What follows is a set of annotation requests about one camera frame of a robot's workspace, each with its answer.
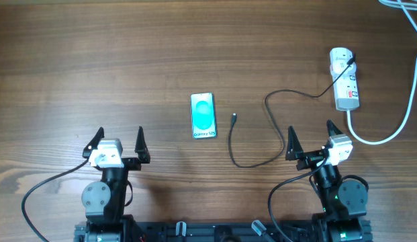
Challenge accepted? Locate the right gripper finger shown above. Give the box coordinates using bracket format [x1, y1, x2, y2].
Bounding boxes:
[326, 120, 343, 136]
[285, 126, 304, 161]

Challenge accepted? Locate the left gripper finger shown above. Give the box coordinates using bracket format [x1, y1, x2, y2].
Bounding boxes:
[134, 126, 150, 163]
[82, 127, 105, 159]

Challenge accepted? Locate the black USB charging cable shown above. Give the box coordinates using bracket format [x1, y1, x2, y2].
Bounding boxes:
[228, 53, 357, 169]

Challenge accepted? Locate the Samsung Galaxy smartphone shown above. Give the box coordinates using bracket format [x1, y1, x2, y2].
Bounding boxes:
[191, 93, 217, 139]

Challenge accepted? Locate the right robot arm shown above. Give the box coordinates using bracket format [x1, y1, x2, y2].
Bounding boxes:
[285, 120, 373, 241]

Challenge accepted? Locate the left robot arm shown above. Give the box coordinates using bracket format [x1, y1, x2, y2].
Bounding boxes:
[73, 127, 150, 242]

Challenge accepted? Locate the white USB charger plug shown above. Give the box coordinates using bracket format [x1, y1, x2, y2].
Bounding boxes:
[330, 58, 357, 78]

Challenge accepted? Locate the white power strip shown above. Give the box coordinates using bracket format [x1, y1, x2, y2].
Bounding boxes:
[330, 47, 359, 112]

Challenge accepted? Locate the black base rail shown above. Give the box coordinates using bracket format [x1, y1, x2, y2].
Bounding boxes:
[73, 220, 373, 242]

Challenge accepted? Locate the white power strip cord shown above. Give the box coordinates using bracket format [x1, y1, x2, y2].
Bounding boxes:
[346, 0, 417, 146]

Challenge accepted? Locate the white coiled cable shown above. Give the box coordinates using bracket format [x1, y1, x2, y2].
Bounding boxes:
[378, 0, 417, 12]

